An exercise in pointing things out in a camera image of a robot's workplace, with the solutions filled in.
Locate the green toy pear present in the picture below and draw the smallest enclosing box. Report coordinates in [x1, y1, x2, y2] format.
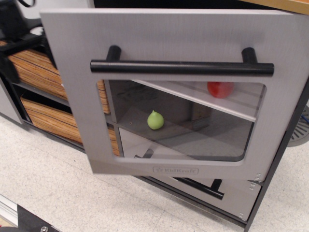
[147, 110, 164, 130]

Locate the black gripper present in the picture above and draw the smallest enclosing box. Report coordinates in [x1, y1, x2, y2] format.
[0, 16, 51, 83]

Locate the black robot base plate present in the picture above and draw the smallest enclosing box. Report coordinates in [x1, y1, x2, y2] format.
[0, 205, 59, 232]

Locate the white oven shelf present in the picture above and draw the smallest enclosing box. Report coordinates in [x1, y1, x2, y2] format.
[134, 79, 266, 122]

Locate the grey lower drawer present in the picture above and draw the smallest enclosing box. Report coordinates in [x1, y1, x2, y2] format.
[119, 129, 261, 221]

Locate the lower wood-pattern bin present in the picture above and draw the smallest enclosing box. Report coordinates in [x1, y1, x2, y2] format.
[20, 94, 121, 157]

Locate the grey round base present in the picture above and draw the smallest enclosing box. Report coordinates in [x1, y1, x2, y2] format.
[288, 105, 309, 147]

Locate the wood-pattern bin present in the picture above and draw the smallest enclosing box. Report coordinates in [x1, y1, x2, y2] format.
[0, 41, 112, 115]
[20, 94, 121, 157]

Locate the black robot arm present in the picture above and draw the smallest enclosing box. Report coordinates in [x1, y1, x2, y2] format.
[0, 0, 49, 83]

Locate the black drawer handle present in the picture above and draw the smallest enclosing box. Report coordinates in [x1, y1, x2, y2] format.
[131, 147, 224, 200]

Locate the upper wood-pattern bin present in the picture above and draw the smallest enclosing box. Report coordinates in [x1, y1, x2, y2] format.
[0, 41, 112, 115]

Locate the grey toy oven door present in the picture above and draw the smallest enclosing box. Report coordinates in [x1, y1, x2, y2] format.
[41, 8, 309, 182]

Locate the red toy tomato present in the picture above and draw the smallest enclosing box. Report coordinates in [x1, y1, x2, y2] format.
[207, 82, 235, 99]

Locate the black oven door handle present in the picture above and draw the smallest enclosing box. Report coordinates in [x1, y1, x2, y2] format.
[90, 45, 275, 77]

